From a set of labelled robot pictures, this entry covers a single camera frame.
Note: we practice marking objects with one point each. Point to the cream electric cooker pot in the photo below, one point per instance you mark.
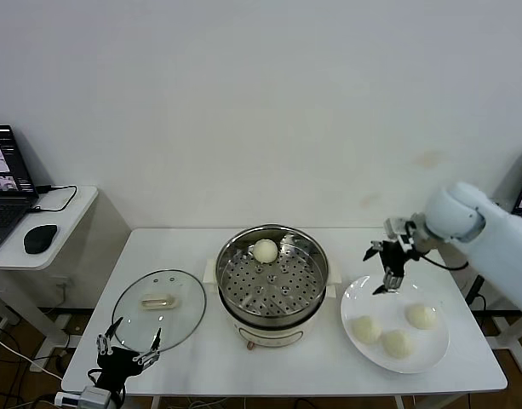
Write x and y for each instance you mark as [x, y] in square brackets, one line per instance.
[273, 334]

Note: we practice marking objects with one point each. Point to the round glass pot lid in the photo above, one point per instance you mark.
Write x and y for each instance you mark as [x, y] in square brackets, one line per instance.
[158, 301]

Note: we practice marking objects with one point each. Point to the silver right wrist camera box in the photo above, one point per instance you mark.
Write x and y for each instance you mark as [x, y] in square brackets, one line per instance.
[399, 232]

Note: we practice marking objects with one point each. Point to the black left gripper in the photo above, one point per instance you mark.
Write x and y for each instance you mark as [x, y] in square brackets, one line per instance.
[118, 366]

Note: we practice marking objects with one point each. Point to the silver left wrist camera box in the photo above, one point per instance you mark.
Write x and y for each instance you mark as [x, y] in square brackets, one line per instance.
[95, 397]

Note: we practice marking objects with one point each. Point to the stainless steel steamer basket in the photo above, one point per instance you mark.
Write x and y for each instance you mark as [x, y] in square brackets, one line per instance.
[273, 289]

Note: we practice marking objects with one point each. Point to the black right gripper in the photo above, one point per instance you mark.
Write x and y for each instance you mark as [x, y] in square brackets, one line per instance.
[394, 260]

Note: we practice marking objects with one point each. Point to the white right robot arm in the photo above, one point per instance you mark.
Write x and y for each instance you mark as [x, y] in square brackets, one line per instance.
[452, 213]

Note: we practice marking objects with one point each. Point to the round white plate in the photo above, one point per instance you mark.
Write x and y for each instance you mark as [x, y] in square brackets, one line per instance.
[384, 302]

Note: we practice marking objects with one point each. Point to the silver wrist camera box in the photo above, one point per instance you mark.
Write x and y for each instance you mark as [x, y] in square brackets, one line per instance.
[95, 397]
[399, 232]

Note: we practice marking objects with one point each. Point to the black computer mouse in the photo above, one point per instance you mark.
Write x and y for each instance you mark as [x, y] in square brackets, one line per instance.
[40, 238]

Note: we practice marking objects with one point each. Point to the white steamed baozi bun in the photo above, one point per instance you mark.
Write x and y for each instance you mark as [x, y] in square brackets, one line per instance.
[265, 251]
[421, 316]
[366, 329]
[398, 344]

